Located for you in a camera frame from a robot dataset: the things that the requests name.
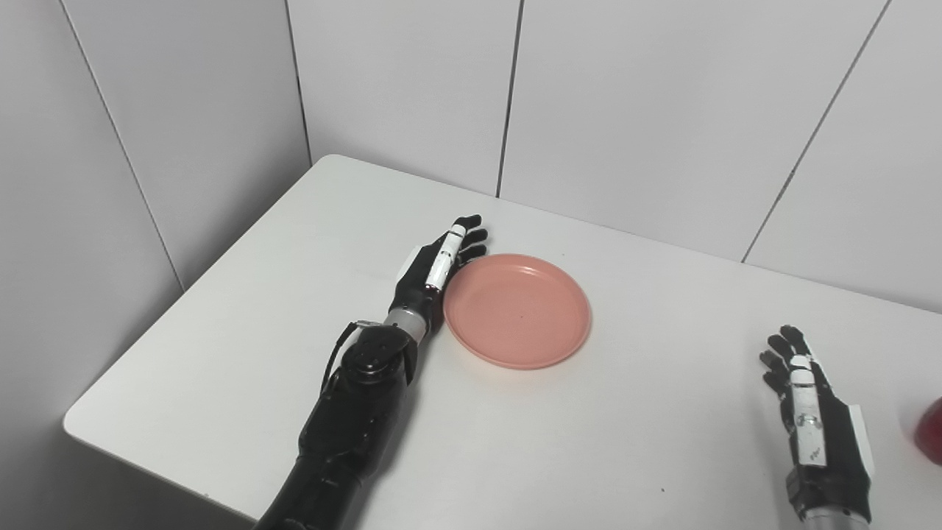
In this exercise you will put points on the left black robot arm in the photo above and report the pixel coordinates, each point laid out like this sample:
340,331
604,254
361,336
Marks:
353,427

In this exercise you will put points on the pink round plate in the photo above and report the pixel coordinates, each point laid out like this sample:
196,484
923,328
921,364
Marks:
517,311

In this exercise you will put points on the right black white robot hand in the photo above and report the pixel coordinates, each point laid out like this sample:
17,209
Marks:
824,449

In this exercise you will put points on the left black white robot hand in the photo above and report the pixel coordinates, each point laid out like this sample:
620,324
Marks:
434,276

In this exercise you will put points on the red apple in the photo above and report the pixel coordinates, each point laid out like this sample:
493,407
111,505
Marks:
931,430

